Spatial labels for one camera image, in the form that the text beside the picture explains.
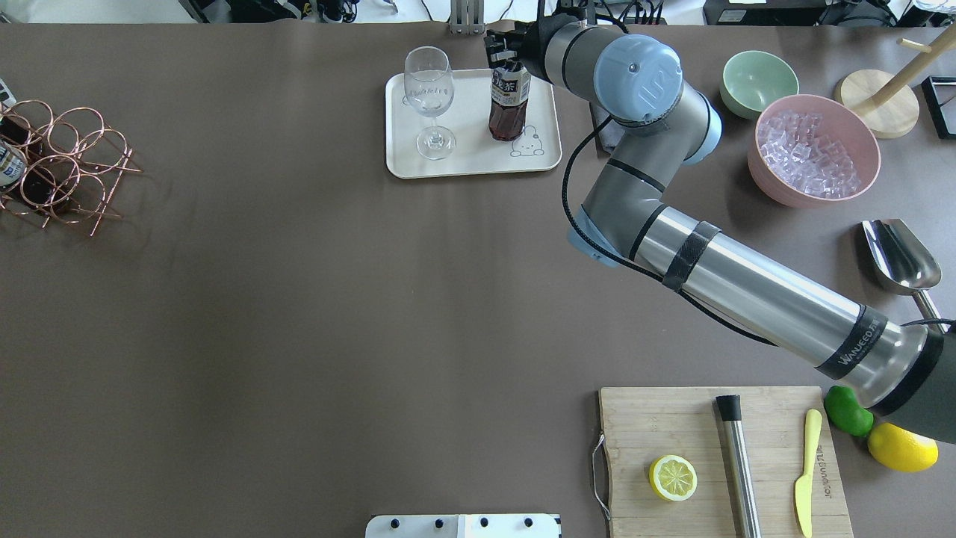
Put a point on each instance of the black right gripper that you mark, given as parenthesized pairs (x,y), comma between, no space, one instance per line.
(532,43)

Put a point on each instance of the tea bottle white cap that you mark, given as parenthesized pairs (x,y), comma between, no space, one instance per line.
(510,91)
(13,166)

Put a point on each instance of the copper wire bottle basket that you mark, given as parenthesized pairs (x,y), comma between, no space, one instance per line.
(76,164)

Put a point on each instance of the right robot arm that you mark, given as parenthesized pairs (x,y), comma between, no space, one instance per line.
(906,375)

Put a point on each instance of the clear wine glass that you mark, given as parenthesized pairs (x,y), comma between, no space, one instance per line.
(429,90)

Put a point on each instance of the cream rabbit tray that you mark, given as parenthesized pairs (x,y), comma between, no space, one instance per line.
(538,149)

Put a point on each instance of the grey folded cloth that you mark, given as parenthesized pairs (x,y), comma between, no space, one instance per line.
(611,133)

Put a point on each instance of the green ceramic bowl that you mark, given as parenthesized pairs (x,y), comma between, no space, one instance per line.
(752,80)

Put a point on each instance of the clear ice cubes pile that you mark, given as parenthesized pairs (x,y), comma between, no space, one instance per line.
(796,152)

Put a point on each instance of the pink bowl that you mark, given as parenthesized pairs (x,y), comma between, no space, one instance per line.
(839,122)

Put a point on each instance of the wooden cup tree stand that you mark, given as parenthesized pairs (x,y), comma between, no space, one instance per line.
(885,101)

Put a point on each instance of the bamboo cutting board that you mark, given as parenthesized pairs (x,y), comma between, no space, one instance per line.
(641,424)

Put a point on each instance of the steel ice scoop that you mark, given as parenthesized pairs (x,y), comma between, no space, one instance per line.
(905,266)

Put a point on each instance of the half lemon slice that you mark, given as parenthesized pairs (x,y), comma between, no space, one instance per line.
(673,478)

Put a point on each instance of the green lime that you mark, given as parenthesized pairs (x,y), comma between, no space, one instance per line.
(846,413)

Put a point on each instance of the steel muddler black tip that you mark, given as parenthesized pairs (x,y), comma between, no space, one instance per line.
(730,414)

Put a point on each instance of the yellow plastic knife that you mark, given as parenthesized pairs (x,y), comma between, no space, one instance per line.
(803,486)

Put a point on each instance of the yellow lemon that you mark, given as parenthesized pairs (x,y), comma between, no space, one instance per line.
(901,450)

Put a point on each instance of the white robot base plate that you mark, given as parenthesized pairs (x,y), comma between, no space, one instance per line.
(512,524)

